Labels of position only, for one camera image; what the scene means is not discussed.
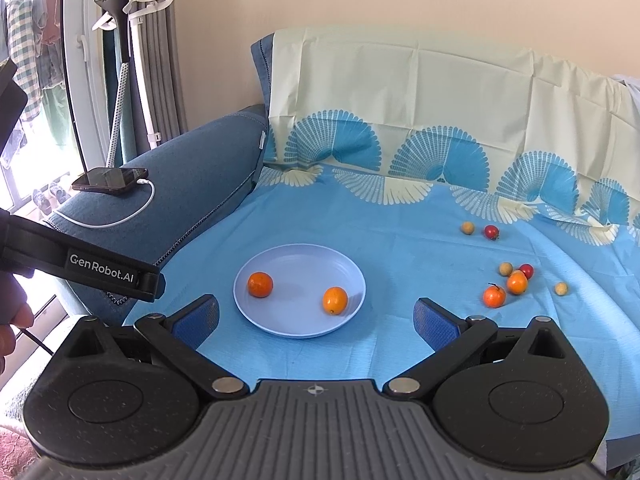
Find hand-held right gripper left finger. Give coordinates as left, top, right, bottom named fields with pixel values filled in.
left=65, top=294, right=251, bottom=402

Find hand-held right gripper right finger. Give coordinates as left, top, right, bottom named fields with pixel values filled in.
left=382, top=297, right=576, bottom=402

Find orange with stem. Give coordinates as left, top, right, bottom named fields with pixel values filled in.
left=482, top=282, right=507, bottom=309

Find light blue plate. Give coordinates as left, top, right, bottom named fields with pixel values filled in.
left=233, top=244, right=367, bottom=338

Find person's left hand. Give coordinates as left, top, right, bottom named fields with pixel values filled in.
left=0, top=272, right=36, bottom=376

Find grey shoes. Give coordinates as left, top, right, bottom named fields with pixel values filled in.
left=30, top=182, right=72, bottom=214

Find blue fan-print sheet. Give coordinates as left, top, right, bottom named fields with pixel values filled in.
left=122, top=25, right=640, bottom=441

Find black smartphone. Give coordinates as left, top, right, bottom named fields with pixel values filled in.
left=71, top=167, right=150, bottom=192

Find oval orange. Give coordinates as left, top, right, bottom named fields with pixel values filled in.
left=322, top=286, right=349, bottom=316

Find blue sofa armrest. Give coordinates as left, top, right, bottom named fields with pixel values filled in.
left=42, top=32, right=281, bottom=331

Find green hanging garment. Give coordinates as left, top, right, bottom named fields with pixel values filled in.
left=42, top=85, right=70, bottom=147

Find black flat object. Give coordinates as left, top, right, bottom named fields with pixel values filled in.
left=0, top=57, right=28, bottom=137

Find pink cloth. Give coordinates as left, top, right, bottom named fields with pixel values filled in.
left=0, top=422, right=40, bottom=480

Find checked hanging shirt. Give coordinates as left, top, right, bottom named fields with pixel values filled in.
left=6, top=0, right=42, bottom=118

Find pink hanging garment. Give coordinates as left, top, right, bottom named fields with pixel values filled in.
left=37, top=0, right=65, bottom=47

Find pale white cloth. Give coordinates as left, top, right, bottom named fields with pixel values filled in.
left=607, top=74, right=640, bottom=95

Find thin black cable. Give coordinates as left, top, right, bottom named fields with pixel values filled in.
left=19, top=329, right=52, bottom=357

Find white charging cable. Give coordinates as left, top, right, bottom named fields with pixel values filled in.
left=52, top=177, right=156, bottom=229

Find white door frame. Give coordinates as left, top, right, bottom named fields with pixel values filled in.
left=59, top=0, right=123, bottom=196

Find black garment steamer with hose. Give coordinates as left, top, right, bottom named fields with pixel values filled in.
left=94, top=0, right=136, bottom=171

